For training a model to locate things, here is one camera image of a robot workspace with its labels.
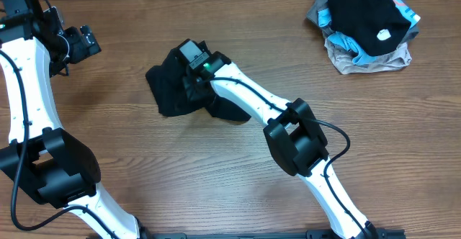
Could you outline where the dark teal t-shirt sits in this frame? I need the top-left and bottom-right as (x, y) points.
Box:
(146, 39), (251, 122)

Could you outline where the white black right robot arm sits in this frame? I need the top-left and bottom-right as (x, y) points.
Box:
(178, 39), (379, 238)

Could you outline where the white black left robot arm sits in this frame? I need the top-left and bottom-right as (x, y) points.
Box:
(1, 0), (149, 238)

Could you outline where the grey garment in pile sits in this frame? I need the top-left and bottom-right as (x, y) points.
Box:
(306, 0), (421, 43)

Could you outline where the light blue garment in pile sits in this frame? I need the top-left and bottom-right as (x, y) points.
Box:
(318, 9), (377, 66)

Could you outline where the beige garment in pile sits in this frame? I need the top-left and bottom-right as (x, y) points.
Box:
(324, 40), (412, 75)

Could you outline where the black folded garment on pile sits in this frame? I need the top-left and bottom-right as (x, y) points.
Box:
(327, 0), (411, 56)

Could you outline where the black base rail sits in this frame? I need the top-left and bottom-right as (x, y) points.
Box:
(154, 228), (406, 239)

